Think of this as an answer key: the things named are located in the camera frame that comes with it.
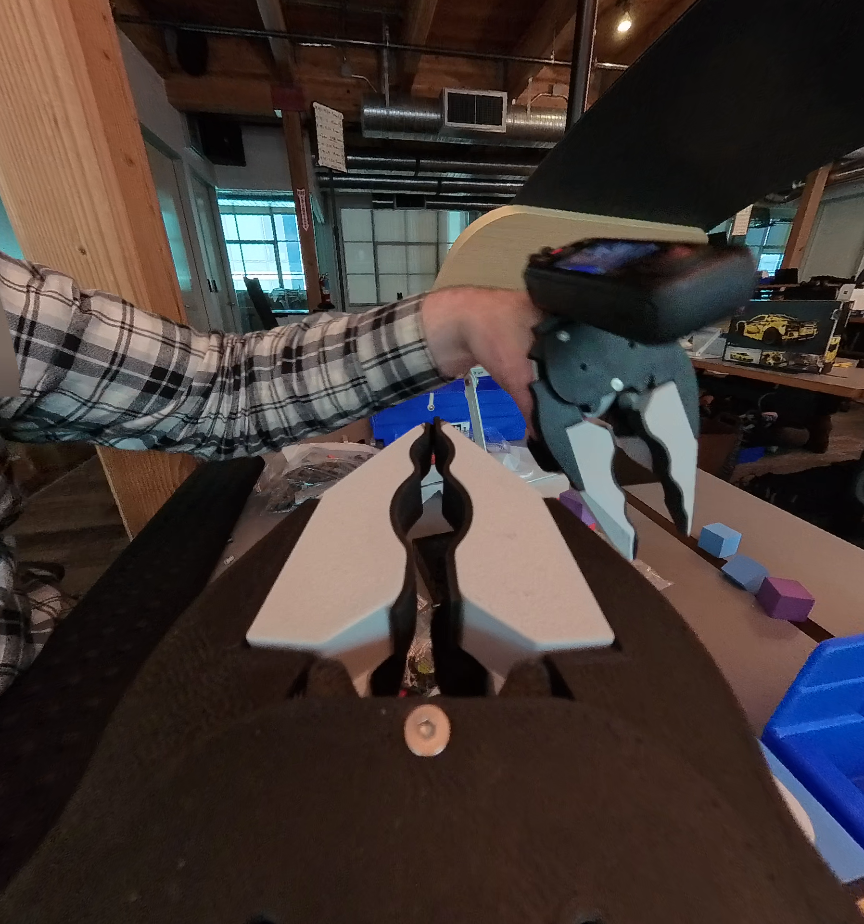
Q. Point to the ceiling air vent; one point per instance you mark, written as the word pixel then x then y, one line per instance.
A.
pixel 475 110

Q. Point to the dark perforated panel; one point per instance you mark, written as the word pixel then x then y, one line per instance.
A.
pixel 78 650

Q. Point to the large printed instruction sheet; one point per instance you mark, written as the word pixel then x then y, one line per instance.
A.
pixel 728 108

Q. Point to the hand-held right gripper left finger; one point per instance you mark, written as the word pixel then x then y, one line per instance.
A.
pixel 331 577

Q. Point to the clear bag of mixed parts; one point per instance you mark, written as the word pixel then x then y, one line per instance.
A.
pixel 309 476

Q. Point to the yellow car picture box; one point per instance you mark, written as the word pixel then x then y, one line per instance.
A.
pixel 778 336

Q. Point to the person's left forearm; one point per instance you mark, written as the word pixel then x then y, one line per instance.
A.
pixel 223 382

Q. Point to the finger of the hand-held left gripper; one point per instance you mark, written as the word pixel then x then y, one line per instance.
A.
pixel 594 462
pixel 674 440

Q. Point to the shiny bag of black parts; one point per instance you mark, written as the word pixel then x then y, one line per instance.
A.
pixel 423 668

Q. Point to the blue plastic bin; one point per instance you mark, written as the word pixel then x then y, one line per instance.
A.
pixel 836 722

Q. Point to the person's left hand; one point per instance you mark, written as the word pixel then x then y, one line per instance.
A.
pixel 482 339

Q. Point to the red fire extinguisher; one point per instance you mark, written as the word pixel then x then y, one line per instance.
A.
pixel 324 289

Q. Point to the long background desk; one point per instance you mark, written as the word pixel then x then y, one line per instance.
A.
pixel 800 379

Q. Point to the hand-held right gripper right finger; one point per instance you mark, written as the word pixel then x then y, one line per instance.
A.
pixel 533 577

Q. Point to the blue foam block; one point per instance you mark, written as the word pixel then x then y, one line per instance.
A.
pixel 744 572
pixel 719 540

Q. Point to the purple foam block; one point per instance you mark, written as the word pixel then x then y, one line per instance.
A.
pixel 784 599
pixel 575 505

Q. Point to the metal air duct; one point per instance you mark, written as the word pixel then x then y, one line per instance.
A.
pixel 403 119

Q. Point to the grey desk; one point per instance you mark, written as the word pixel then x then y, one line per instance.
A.
pixel 728 650

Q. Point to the white hanging chart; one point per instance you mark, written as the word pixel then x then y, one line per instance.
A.
pixel 329 137

